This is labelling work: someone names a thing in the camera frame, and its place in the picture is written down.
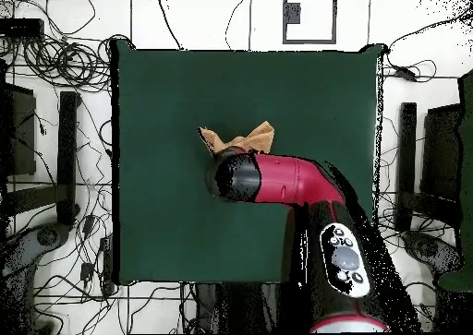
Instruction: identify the tan terry towel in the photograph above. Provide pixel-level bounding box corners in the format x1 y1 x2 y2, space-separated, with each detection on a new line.
197 120 275 159

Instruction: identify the black flat box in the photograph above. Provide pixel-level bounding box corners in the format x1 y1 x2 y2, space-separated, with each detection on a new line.
0 18 44 37

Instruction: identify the dark green table cloth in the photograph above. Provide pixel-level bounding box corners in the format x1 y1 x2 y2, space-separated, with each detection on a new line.
110 39 384 287

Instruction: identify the black power strip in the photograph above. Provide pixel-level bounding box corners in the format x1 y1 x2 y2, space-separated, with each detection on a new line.
98 234 115 296

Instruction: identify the black stand base bar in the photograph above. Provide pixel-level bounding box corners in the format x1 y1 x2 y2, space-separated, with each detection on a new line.
6 90 81 228
394 102 461 233

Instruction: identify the long black power adapter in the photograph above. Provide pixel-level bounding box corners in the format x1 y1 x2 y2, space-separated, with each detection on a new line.
392 65 419 82

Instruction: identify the grey leg with round knob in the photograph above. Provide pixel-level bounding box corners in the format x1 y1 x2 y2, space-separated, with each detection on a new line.
401 231 463 277
0 221 71 288

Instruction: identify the dark square box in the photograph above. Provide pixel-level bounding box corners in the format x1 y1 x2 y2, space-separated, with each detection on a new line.
0 82 37 177
419 103 464 203

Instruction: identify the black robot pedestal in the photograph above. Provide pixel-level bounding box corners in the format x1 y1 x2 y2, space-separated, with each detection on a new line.
194 281 297 335

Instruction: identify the coiled black cable bundle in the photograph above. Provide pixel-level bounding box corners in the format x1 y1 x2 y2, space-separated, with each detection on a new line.
21 33 112 92

